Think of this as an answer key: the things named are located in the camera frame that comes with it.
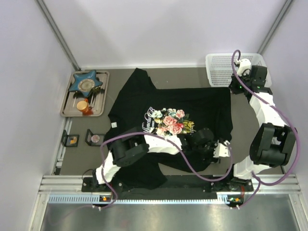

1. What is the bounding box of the aluminium frame rail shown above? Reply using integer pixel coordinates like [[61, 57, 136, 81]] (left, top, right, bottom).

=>
[[29, 174, 308, 231]]

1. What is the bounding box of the black box with yellow brooch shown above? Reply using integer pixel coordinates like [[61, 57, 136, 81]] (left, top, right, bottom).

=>
[[61, 130, 79, 147]]

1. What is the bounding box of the grey slotted cable duct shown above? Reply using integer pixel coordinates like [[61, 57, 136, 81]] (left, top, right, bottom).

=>
[[48, 192, 244, 205]]

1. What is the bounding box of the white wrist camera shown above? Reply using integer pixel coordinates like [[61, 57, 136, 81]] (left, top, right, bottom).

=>
[[213, 141, 231, 158], [234, 58, 251, 77]]

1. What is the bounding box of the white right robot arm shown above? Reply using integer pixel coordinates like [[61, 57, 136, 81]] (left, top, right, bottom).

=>
[[229, 59, 295, 185]]

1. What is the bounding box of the white perforated plastic basket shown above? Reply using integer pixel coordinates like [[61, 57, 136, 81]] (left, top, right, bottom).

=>
[[205, 53, 267, 87]]

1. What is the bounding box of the orange cup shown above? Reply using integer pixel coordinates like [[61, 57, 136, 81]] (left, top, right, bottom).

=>
[[76, 99, 93, 116]]

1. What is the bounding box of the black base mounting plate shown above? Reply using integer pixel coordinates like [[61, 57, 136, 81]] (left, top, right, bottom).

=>
[[81, 175, 254, 193]]

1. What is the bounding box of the black box with pink brooch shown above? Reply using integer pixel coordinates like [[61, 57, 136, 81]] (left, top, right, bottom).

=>
[[85, 129, 105, 146]]

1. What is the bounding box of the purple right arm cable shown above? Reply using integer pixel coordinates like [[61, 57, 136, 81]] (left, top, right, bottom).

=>
[[231, 49, 300, 209]]

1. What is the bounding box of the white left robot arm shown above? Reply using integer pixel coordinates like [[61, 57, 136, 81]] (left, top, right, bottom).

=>
[[93, 128, 223, 185]]

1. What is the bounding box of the black floral t-shirt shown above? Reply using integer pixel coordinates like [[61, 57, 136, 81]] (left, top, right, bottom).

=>
[[106, 68, 233, 189]]

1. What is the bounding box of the blue star-shaped dish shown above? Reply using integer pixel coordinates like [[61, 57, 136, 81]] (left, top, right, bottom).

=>
[[68, 70, 103, 98]]

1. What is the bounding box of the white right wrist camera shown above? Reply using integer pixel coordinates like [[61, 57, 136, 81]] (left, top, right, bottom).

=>
[[234, 58, 251, 77]]

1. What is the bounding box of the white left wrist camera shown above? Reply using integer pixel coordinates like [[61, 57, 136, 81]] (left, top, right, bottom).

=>
[[213, 141, 231, 158]]

